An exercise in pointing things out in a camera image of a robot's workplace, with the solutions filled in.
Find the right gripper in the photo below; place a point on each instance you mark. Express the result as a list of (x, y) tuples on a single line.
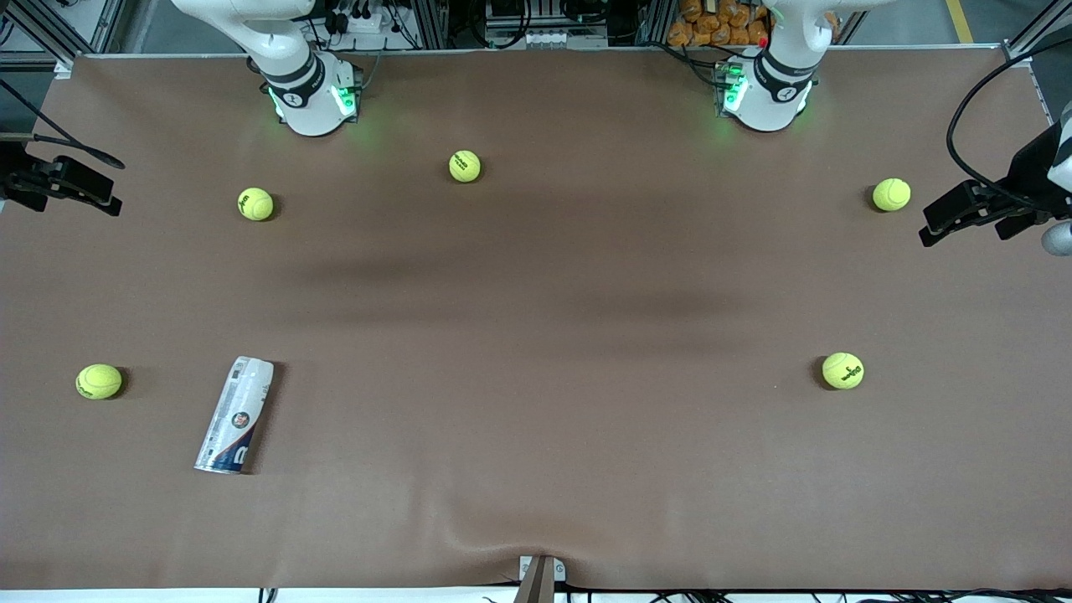
[(17, 177)]

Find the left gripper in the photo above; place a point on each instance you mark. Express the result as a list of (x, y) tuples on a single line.
[(1028, 174)]

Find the clear tennis ball can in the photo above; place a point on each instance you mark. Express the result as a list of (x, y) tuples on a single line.
[(234, 419)]

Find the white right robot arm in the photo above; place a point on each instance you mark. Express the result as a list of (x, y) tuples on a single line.
[(310, 100)]

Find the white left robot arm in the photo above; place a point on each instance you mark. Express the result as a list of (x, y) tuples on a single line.
[(766, 100)]

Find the yellow-green tennis ball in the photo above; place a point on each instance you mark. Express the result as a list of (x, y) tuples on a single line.
[(842, 370), (891, 194), (465, 166), (255, 203), (99, 381)]

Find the orange packets pile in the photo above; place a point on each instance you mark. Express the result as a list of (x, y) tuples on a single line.
[(720, 23)]

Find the white power strip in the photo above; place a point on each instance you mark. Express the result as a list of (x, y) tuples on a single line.
[(362, 21)]

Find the grey electronics box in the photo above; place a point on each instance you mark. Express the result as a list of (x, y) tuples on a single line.
[(544, 32)]

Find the brown table mat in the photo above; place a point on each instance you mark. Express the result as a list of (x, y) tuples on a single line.
[(536, 435)]

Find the aluminium frame profile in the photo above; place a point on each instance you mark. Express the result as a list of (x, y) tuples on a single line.
[(1034, 33), (50, 29)]

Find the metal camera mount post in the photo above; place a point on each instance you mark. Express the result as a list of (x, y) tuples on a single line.
[(540, 579)]

